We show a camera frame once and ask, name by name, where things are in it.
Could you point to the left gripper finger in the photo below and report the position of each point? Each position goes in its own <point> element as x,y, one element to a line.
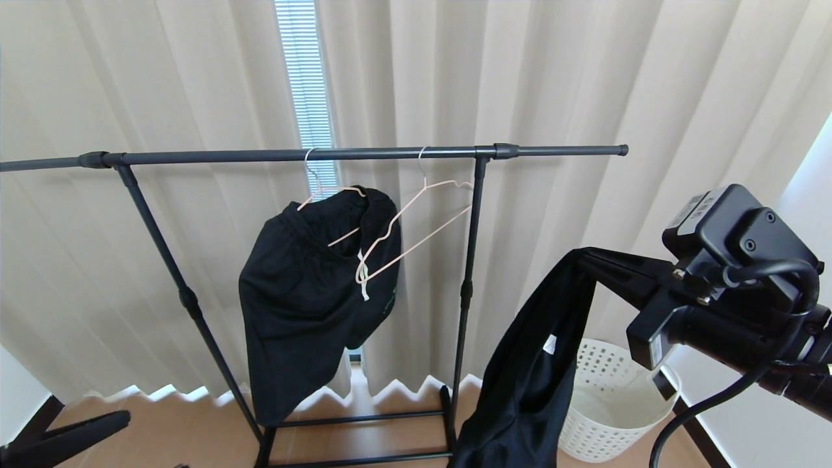
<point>58,442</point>

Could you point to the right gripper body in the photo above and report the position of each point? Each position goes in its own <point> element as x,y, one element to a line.
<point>715,338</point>

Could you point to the black garment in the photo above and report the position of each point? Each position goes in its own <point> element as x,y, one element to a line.
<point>292,312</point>
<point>520,390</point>

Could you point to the pink clothes hanger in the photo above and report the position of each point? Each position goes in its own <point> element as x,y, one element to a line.
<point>416,246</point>
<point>338,189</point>

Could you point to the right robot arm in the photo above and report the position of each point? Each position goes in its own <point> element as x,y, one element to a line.
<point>812,383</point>

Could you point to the white laundry basket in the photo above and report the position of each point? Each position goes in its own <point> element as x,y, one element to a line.
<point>598,429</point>

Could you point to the black clothes rack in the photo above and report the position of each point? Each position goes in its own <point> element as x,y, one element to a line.
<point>227,156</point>

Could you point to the window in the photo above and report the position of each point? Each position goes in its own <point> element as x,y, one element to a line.
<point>305,78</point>

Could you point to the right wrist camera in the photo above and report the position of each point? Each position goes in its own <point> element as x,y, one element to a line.
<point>734,221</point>

